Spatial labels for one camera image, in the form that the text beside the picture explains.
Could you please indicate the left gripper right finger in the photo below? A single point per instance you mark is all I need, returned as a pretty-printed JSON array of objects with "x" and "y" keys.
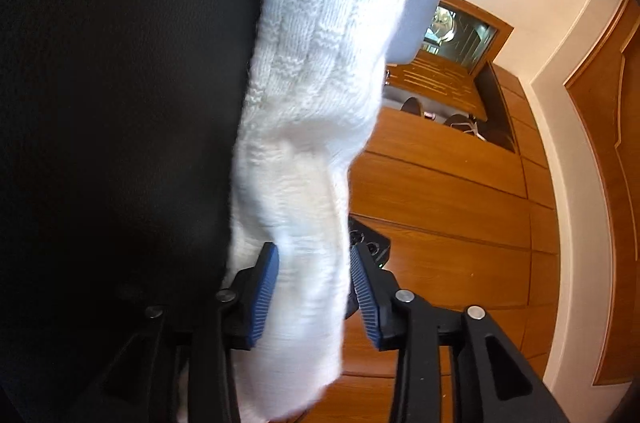
[{"x": 491, "y": 380}]

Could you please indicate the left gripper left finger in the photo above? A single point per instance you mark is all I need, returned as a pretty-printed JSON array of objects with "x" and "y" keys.
[{"x": 260, "y": 292}]

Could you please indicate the white knitted sweater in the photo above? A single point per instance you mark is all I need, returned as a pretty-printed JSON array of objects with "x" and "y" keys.
[{"x": 314, "y": 90}]

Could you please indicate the black power strip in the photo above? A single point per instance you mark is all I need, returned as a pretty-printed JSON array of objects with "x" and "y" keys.
[{"x": 377, "y": 244}]

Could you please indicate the wooden wardrobe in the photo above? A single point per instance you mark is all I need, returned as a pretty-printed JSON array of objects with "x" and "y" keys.
[{"x": 456, "y": 176}]

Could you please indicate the wooden door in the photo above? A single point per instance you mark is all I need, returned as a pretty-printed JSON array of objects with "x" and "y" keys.
[{"x": 605, "y": 92}]

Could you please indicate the black leather bench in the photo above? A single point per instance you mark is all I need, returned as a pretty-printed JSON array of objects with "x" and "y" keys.
[{"x": 118, "y": 121}]

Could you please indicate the grey wooden armchair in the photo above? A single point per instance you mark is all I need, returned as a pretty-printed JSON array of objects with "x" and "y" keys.
[{"x": 416, "y": 18}]

